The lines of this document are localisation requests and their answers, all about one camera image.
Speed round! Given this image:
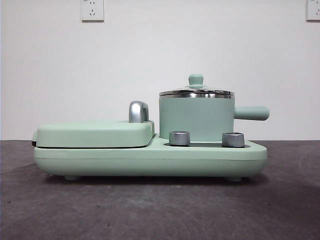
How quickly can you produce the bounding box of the glass lid with green knob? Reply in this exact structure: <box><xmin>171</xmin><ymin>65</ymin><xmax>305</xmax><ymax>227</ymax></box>
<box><xmin>159</xmin><ymin>73</ymin><xmax>234</xmax><ymax>96</ymax></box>

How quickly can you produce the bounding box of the mint green steamer pot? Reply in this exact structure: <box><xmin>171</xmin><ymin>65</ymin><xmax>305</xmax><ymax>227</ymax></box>
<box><xmin>158</xmin><ymin>92</ymin><xmax>270</xmax><ymax>141</ymax></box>

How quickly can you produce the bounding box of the silver control knob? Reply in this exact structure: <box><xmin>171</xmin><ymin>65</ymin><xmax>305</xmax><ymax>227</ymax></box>
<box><xmin>221</xmin><ymin>131</ymin><xmax>245</xmax><ymax>148</ymax></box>
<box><xmin>169</xmin><ymin>130</ymin><xmax>190</xmax><ymax>146</ymax></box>

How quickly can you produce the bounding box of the mint green breakfast machine base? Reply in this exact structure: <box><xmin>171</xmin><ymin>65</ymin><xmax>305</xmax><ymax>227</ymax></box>
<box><xmin>34</xmin><ymin>133</ymin><xmax>268</xmax><ymax>182</ymax></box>

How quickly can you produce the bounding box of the green griddle cover silver handle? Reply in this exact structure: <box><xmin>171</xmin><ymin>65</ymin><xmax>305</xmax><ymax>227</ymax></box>
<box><xmin>31</xmin><ymin>100</ymin><xmax>156</xmax><ymax>149</ymax></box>

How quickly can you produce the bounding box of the white wall socket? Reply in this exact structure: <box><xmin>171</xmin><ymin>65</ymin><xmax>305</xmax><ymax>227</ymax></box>
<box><xmin>80</xmin><ymin>0</ymin><xmax>105</xmax><ymax>22</ymax></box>
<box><xmin>306</xmin><ymin>0</ymin><xmax>320</xmax><ymax>22</ymax></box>

